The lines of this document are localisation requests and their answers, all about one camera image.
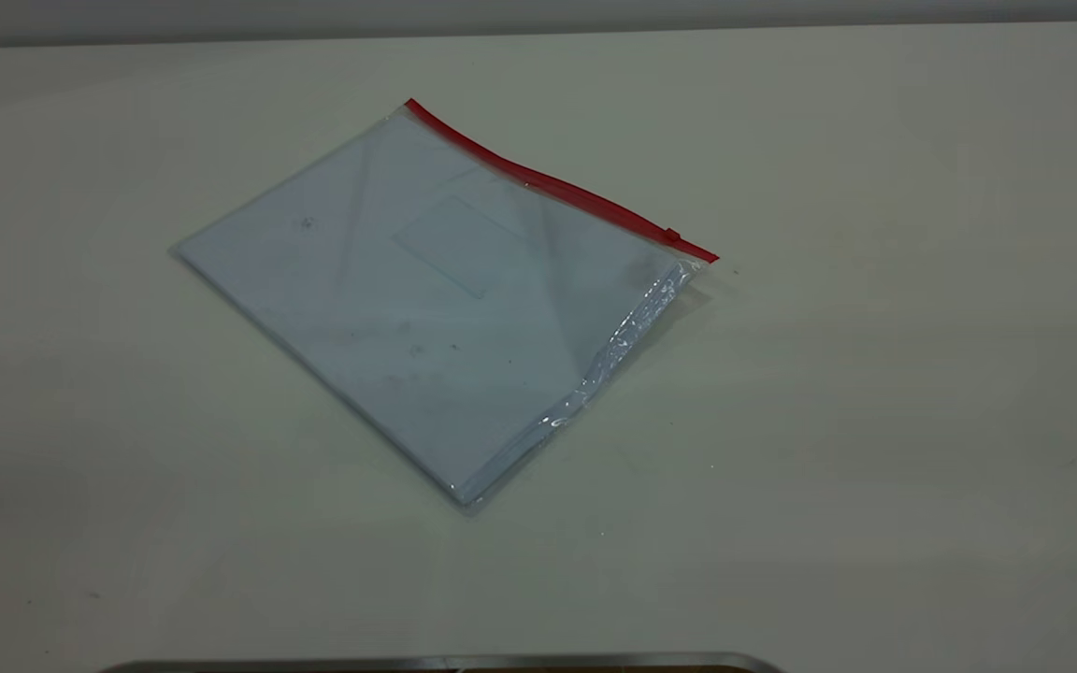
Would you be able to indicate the clear zip bag red zipper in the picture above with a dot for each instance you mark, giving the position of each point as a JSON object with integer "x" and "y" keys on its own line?
{"x": 426, "y": 308}

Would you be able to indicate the white paper sheets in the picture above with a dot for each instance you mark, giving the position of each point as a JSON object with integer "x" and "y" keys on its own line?
{"x": 408, "y": 355}

